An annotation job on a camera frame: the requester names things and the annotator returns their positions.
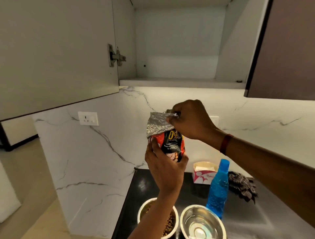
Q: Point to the person's left hand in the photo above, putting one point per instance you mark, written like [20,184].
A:
[167,174]

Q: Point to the person's right hand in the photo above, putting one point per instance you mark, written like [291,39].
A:
[194,123]

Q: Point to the red black pet food bag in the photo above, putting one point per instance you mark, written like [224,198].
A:
[157,124]

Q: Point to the steel bowl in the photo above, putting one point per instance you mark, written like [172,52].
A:
[197,211]
[142,209]

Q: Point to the blue water bottle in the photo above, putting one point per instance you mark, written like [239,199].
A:
[217,192]

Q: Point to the person's right forearm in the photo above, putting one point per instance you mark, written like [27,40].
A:
[275,170]

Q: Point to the person's left forearm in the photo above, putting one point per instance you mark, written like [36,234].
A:
[155,216]

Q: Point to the red and white tissue box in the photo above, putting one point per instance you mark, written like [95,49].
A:
[201,176]

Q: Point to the red wrist band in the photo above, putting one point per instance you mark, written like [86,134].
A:
[226,144]

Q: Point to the dark checked cloth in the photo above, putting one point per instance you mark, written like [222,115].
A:
[242,186]

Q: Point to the metal cabinet hinge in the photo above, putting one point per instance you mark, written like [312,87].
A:
[114,56]

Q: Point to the white wall socket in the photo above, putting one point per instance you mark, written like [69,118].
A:
[215,120]
[88,118]

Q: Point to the grey wall cabinet body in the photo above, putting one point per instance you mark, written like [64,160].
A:
[179,44]

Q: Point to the brown wall cabinet door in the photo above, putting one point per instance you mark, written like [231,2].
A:
[285,54]

